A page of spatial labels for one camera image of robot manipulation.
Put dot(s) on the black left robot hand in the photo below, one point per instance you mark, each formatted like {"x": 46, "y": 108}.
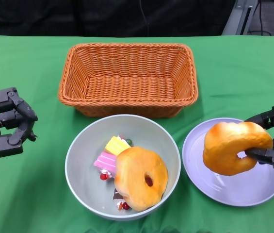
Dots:
{"x": 8, "y": 143}

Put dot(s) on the pale grey-green bowl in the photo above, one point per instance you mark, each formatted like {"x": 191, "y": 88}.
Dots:
{"x": 88, "y": 145}

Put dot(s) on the pale lavender plate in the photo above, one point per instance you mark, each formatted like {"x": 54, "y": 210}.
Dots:
{"x": 236, "y": 189}

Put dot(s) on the pink striped cake piece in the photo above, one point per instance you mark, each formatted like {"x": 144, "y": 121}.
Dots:
{"x": 105, "y": 161}

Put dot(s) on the yellow striped cake piece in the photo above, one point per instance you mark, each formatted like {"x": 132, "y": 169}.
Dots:
{"x": 116, "y": 145}

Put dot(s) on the orange wicker basket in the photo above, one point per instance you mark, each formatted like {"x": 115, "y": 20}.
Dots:
{"x": 127, "y": 82}

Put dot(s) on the black cloth backdrop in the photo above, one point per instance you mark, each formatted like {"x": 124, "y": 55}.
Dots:
{"x": 54, "y": 17}

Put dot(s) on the grey metal stand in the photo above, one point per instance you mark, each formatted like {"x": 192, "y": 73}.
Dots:
{"x": 235, "y": 19}

